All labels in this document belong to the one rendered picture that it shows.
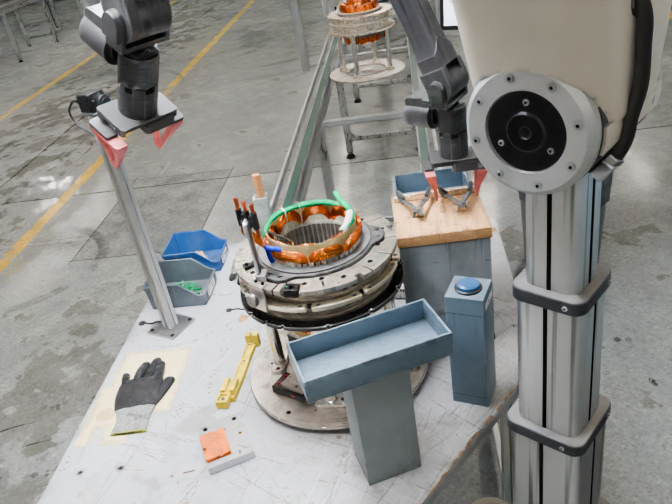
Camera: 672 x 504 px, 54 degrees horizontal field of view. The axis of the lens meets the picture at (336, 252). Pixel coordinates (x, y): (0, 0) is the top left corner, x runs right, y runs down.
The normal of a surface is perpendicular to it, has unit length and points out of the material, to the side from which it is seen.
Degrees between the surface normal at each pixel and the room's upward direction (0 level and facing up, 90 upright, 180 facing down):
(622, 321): 0
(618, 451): 0
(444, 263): 90
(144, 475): 0
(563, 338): 90
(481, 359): 90
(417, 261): 90
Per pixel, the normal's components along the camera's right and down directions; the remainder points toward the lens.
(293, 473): -0.15, -0.85
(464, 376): -0.40, 0.51
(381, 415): 0.30, 0.44
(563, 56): -0.51, 0.73
